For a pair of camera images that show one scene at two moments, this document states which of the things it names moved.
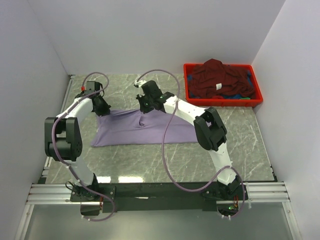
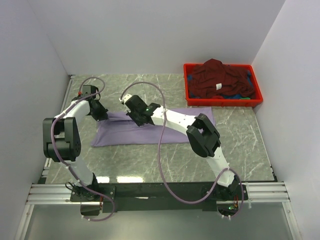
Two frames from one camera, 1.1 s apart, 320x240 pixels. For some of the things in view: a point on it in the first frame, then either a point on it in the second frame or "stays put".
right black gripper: (143, 109) to (130, 114)
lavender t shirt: (129, 126) stays put
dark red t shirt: (215, 79) stays put
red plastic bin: (223, 101) stays put
